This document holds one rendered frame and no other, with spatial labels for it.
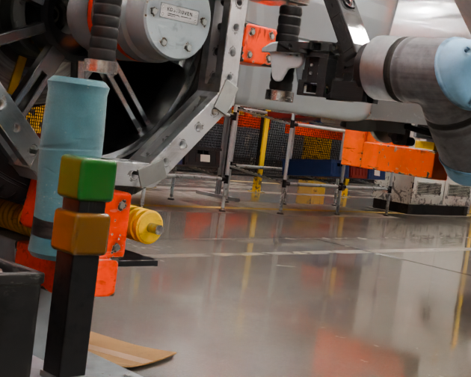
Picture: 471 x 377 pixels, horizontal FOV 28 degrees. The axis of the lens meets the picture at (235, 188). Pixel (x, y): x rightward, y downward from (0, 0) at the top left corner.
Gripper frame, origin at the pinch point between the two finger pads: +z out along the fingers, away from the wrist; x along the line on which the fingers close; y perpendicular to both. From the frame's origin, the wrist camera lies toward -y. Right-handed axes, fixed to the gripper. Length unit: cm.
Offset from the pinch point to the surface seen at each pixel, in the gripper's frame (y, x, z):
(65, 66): 6.6, -9.7, 43.8
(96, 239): 24, -55, -34
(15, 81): 10.4, -19.9, 43.4
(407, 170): 30, 344, 220
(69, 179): 19, -57, -32
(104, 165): 18, -55, -34
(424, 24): -36, 214, 129
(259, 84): 4.5, 30.0, 33.3
